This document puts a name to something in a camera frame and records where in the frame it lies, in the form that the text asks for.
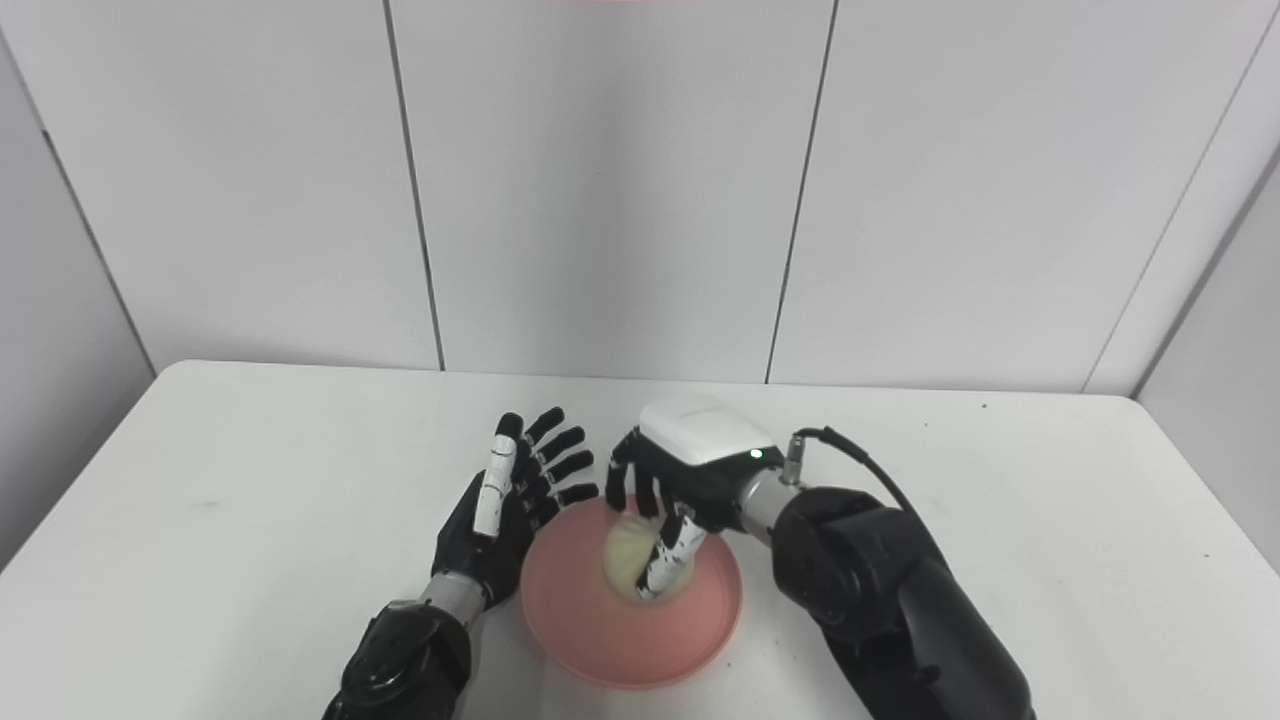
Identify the cream steamed bun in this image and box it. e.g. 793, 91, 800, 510
601, 513, 695, 605

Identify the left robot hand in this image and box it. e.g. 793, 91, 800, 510
432, 407, 601, 612

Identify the pink round plate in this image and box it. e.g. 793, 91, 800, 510
519, 496, 744, 690

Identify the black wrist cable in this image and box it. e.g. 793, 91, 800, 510
783, 427, 917, 516

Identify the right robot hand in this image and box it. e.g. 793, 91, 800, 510
603, 392, 784, 602

